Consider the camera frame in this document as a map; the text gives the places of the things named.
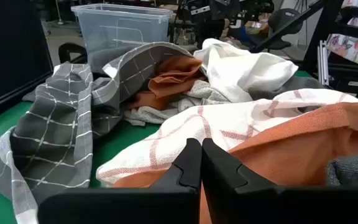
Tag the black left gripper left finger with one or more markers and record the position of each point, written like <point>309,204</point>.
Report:
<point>185,174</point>

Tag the white fine waffle towel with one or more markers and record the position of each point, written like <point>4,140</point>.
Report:
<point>197,96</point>

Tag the white red-checked towel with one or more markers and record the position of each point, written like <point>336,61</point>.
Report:
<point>197,133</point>

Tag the black standing panel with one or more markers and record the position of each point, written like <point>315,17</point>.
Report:
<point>11,46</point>

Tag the black shelf rack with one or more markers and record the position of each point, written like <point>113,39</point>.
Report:
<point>346,74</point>

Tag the plain white towel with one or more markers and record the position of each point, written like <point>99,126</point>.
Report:
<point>244,71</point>

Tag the small orange towel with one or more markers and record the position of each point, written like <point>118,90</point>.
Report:
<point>172,77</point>

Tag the aluminium frame post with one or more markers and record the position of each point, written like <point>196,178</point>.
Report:
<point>323,62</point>

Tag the clear plastic bin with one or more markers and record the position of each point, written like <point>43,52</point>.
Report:
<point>123,28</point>

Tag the dark grey plain towel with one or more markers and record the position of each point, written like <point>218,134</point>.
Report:
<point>353,169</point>

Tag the black corner clamp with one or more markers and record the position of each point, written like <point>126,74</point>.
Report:
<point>70,46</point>

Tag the colourful printed box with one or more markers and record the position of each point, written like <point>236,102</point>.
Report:
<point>350,48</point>

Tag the black shell chair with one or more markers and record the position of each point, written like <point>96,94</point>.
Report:
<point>286,21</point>

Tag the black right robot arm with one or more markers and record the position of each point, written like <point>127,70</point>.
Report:
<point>211,31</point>

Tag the black frame strut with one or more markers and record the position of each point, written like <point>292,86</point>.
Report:
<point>291,25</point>

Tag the grey checked towel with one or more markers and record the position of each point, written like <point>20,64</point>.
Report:
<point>54,130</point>

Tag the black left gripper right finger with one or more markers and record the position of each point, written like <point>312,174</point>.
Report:
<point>222,180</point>

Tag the large orange towel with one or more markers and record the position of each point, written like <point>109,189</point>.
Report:
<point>291,149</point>

